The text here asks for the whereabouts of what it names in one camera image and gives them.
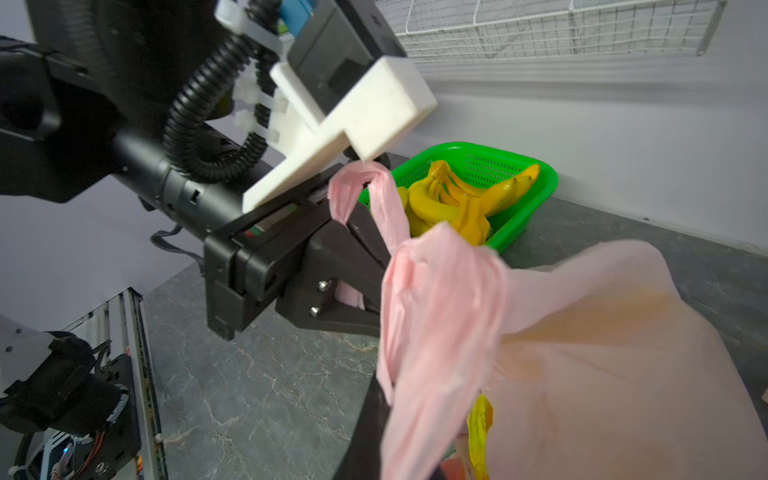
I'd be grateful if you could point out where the yellow banana bunch in basket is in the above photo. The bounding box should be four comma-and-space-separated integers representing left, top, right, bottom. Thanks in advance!
397, 160, 540, 246

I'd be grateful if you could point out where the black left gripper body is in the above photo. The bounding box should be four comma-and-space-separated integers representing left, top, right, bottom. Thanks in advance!
204, 185, 330, 340

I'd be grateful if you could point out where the pink plastic bag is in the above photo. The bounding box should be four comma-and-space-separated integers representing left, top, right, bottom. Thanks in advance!
328, 162, 767, 479

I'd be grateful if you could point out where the white wire wall shelf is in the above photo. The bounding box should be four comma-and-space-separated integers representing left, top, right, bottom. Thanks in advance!
377, 0, 726, 65

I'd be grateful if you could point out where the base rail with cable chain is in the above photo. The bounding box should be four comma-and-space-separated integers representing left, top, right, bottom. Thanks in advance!
0, 287, 169, 480

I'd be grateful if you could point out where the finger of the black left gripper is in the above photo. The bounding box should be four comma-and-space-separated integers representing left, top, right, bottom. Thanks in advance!
346, 202, 391, 269
275, 220, 385, 338

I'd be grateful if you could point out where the orange-yellow banana bunch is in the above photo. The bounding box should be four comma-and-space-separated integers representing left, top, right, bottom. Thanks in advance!
467, 394, 494, 480

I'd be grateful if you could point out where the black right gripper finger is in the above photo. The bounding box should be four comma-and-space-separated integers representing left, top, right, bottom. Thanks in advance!
333, 375, 391, 480

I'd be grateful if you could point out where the green plastic basket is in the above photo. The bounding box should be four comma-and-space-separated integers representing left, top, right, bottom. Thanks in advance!
393, 142, 558, 252

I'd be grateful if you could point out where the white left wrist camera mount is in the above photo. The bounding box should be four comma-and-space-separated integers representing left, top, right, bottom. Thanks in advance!
215, 1, 437, 213

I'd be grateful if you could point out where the black corrugated cable conduit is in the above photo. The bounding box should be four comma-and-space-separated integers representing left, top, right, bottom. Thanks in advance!
163, 0, 283, 184

